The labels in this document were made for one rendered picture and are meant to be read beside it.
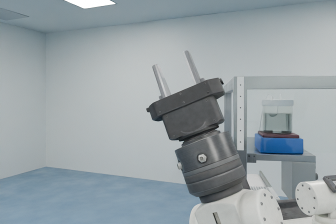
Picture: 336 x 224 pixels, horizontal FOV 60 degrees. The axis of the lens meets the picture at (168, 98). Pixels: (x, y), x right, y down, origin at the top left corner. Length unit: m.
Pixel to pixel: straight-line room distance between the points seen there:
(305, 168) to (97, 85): 4.92
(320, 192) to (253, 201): 0.29
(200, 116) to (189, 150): 0.05
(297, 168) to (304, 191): 0.84
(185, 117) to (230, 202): 0.13
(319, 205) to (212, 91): 0.35
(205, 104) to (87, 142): 5.80
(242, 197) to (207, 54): 4.62
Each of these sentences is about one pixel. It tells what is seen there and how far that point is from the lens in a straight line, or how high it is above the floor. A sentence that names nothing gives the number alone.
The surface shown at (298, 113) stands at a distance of 1.43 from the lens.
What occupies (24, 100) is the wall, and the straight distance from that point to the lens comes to 6.51.
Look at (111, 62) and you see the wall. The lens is 5.81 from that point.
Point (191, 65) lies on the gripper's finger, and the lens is 0.45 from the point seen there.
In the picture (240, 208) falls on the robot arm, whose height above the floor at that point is 1.37.
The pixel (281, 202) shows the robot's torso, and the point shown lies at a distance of 0.92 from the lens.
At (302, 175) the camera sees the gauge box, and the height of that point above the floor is 1.14.
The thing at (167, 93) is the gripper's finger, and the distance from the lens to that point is 0.46.
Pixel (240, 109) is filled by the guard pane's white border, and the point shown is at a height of 1.45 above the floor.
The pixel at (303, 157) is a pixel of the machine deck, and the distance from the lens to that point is 1.53.
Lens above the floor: 1.51
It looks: level
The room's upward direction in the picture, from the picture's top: straight up
